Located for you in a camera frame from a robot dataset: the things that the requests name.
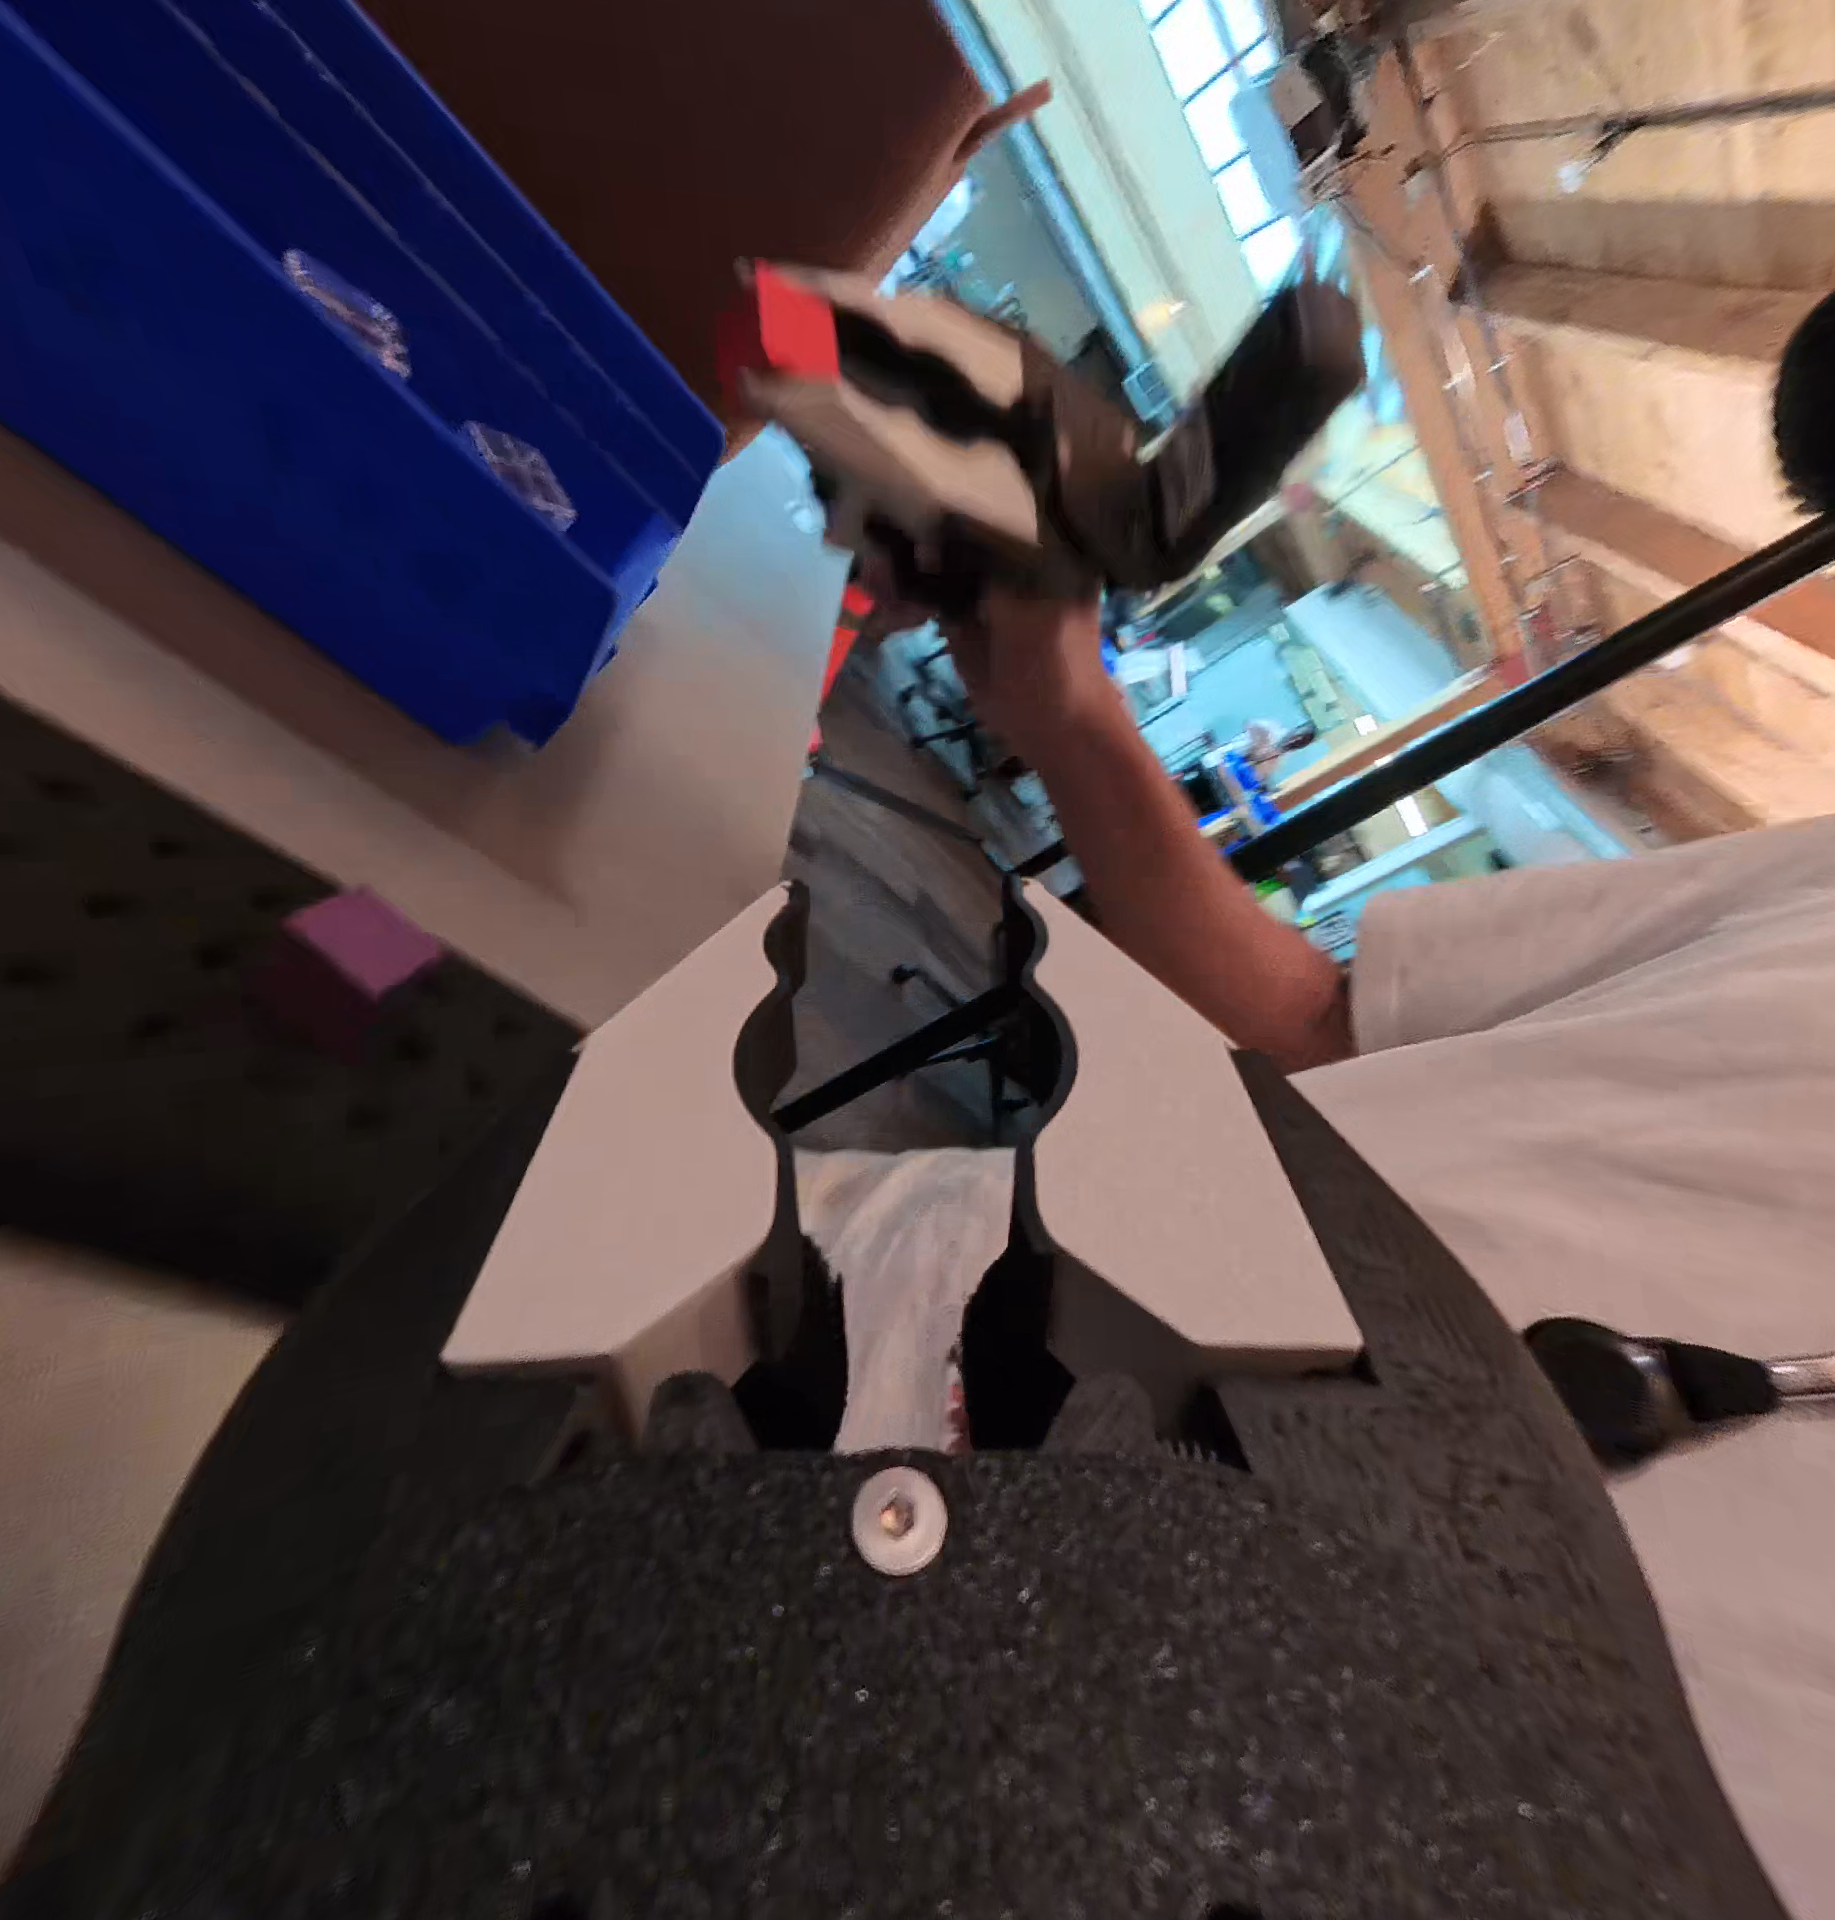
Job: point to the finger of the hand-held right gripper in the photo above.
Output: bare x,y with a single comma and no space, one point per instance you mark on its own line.
949,323
917,473

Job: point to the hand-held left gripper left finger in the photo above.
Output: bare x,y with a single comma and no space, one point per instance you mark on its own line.
632,1155

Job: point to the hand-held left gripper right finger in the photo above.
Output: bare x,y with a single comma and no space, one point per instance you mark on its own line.
1174,1171

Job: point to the red cube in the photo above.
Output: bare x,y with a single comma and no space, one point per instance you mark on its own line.
775,327

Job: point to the purple cube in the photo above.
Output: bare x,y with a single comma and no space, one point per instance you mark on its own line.
350,961

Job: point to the person's right forearm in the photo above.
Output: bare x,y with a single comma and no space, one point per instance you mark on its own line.
1144,811

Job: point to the white desk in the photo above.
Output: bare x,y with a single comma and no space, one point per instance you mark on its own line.
632,781

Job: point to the black tripod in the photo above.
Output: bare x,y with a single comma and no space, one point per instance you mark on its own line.
917,1051

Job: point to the brown cardboard box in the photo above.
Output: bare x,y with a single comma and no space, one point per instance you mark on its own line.
678,136

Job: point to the clear plastic cube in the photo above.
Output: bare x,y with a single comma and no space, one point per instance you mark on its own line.
520,476
350,312

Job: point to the black stand pole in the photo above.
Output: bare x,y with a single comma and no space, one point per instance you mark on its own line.
1532,705

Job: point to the person's white shirt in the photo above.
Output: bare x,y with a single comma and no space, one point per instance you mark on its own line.
1637,1081

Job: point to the black knob with metal rod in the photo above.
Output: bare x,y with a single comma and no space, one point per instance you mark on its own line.
1622,1381

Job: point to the black perforated board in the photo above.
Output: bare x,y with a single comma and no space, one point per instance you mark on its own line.
137,975

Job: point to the blue plastic bin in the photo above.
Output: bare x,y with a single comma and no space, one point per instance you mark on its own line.
258,376

